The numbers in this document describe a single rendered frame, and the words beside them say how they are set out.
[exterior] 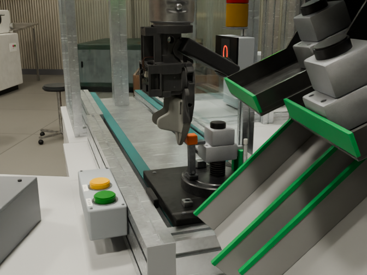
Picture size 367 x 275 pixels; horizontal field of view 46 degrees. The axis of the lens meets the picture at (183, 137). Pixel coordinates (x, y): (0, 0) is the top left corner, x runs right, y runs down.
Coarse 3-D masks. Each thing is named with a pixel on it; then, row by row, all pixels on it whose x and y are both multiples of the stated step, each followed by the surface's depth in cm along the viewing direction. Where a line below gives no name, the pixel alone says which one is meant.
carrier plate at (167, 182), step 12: (168, 168) 93; (180, 168) 93; (144, 180) 91; (156, 180) 86; (168, 180) 86; (180, 180) 86; (156, 192) 81; (168, 192) 80; (180, 192) 80; (168, 204) 75; (180, 204) 75; (168, 216) 74; (180, 216) 71; (192, 216) 71
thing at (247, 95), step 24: (336, 0) 56; (360, 0) 56; (360, 24) 44; (288, 48) 56; (240, 72) 56; (264, 72) 57; (288, 72) 54; (240, 96) 51; (264, 96) 45; (288, 96) 45
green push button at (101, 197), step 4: (100, 192) 80; (104, 192) 80; (108, 192) 80; (112, 192) 80; (96, 196) 78; (100, 196) 78; (104, 196) 78; (108, 196) 78; (112, 196) 78; (96, 200) 77; (100, 200) 77; (104, 200) 77; (108, 200) 77; (112, 200) 78
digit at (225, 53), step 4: (224, 40) 97; (228, 40) 95; (224, 44) 97; (228, 44) 95; (224, 48) 97; (228, 48) 95; (224, 52) 98; (228, 52) 96; (224, 56) 98; (228, 56) 96
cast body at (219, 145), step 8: (208, 128) 80; (216, 128) 79; (224, 128) 80; (232, 128) 80; (208, 136) 80; (216, 136) 79; (224, 136) 79; (232, 136) 80; (208, 144) 80; (216, 144) 79; (224, 144) 80; (232, 144) 80; (200, 152) 81; (208, 152) 79; (216, 152) 79; (224, 152) 80; (232, 152) 80; (208, 160) 79; (216, 160) 80
